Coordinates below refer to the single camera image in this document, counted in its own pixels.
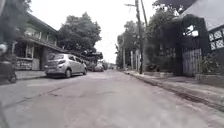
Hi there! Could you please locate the vehicle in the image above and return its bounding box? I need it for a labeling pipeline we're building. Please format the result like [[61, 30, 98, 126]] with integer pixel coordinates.
[[87, 61, 109, 73]]

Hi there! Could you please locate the row of trees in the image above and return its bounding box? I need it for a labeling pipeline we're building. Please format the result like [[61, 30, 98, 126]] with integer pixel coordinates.
[[114, 6, 178, 71]]

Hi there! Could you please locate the utility pole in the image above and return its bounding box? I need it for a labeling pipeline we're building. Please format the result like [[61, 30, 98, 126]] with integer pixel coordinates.
[[124, 0, 149, 75]]

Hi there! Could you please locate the grey concrete road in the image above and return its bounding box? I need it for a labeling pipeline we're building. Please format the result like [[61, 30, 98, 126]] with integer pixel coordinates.
[[0, 69, 224, 128]]

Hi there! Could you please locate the large leafy tree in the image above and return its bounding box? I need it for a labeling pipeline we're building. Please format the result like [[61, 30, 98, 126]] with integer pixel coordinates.
[[58, 11, 103, 58]]

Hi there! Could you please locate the silver hatchback car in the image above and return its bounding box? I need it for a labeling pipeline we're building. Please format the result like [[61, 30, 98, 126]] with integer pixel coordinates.
[[44, 53, 88, 79]]

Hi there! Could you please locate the concrete pavement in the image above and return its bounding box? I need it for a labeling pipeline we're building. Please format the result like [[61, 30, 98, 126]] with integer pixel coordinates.
[[123, 69, 224, 112]]

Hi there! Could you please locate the two-storey house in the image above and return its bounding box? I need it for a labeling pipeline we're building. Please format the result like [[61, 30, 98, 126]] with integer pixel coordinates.
[[11, 12, 71, 72]]

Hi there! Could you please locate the dark house with gate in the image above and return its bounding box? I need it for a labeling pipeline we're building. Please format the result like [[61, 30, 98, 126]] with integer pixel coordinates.
[[156, 0, 224, 78]]

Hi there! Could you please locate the motorcycle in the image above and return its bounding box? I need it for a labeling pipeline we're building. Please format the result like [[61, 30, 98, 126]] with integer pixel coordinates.
[[0, 42, 18, 85]]

